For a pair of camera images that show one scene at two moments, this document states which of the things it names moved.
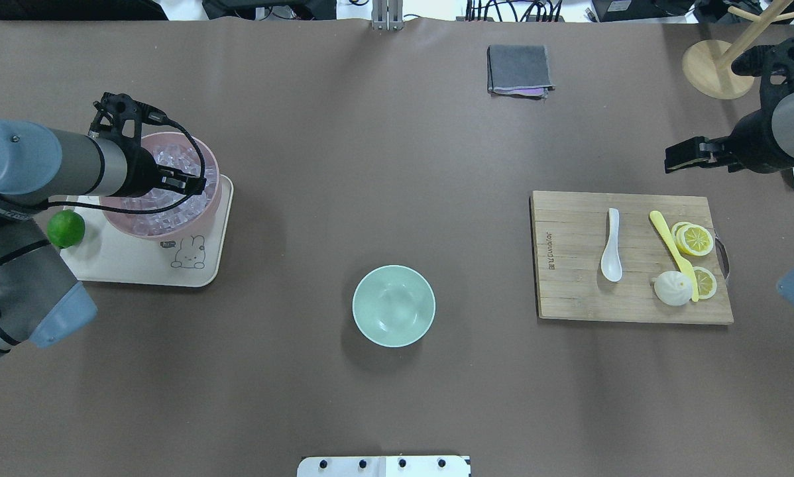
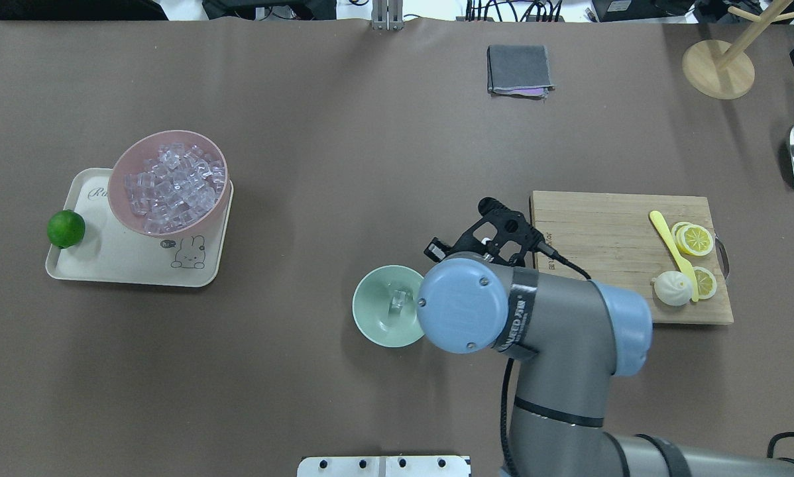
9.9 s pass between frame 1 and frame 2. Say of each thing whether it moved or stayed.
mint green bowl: stayed
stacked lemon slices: stayed
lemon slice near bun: stayed
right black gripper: moved
